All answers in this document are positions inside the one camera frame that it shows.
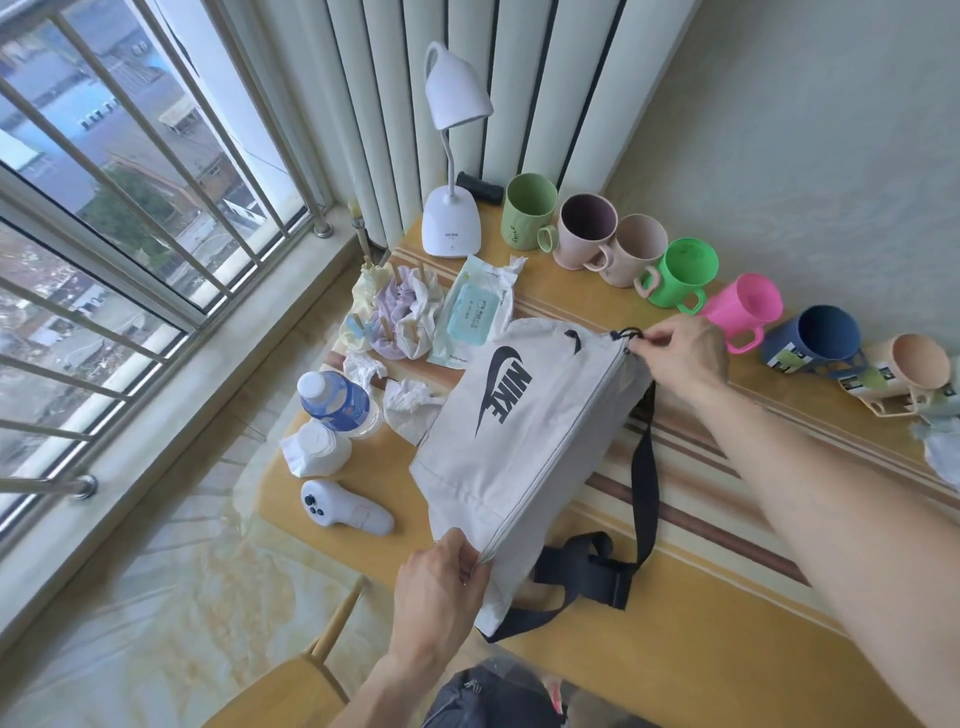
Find person's left hand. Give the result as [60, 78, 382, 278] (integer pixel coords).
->
[389, 528, 494, 670]

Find person's right hand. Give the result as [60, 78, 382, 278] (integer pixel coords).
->
[627, 314, 731, 411]

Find white bag with black strap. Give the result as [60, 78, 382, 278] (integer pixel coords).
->
[408, 315, 662, 645]

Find person's right forearm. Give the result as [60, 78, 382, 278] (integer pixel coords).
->
[693, 378, 960, 728]

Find person's left forearm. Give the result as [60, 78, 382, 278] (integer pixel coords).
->
[330, 651, 460, 728]

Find bright green plastic cup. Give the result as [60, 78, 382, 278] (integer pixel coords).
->
[634, 237, 720, 316]

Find beige pink mug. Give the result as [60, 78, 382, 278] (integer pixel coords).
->
[583, 213, 669, 290]

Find pink plastic cup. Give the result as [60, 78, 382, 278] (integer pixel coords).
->
[700, 273, 784, 355]

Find pale pink mug purple inside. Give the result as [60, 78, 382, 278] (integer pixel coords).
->
[552, 192, 621, 272]

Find white handheld controller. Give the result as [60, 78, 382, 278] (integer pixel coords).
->
[300, 479, 396, 538]

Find dark blue plastic cup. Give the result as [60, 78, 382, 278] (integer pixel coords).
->
[760, 304, 865, 377]

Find light green mug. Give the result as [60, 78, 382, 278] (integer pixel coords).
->
[500, 173, 561, 254]

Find wet wipes packet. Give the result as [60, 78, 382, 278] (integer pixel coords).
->
[426, 254, 529, 370]

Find large crumpled white tissue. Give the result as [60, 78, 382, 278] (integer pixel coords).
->
[381, 378, 445, 449]

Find white folded cloth bundle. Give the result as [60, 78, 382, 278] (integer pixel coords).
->
[279, 419, 354, 480]

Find wooden chair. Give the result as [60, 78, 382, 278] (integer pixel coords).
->
[201, 576, 370, 728]

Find plastic bottle with blue label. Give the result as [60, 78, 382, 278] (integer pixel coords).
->
[297, 370, 384, 441]

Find white crumpled cloth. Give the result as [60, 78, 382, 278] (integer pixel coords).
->
[393, 266, 453, 362]

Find white desk lamp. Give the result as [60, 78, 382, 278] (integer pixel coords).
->
[420, 41, 495, 260]

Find small crumpled white tissue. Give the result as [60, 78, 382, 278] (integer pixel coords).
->
[342, 350, 389, 392]

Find beige plastic cup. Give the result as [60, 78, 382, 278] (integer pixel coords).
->
[838, 333, 953, 419]

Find light purple cloth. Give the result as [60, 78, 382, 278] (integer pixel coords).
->
[370, 273, 421, 362]

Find pale yellow cloth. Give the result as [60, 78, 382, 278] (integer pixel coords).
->
[333, 258, 393, 355]

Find white vertical blinds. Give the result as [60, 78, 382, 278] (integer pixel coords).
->
[255, 0, 702, 252]

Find white and green plastic wrapper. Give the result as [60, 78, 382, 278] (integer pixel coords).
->
[909, 390, 960, 472]

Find metal window guard bars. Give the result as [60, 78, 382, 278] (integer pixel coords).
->
[0, 0, 336, 502]

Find brush with pale handle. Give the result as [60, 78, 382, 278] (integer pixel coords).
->
[348, 198, 377, 265]

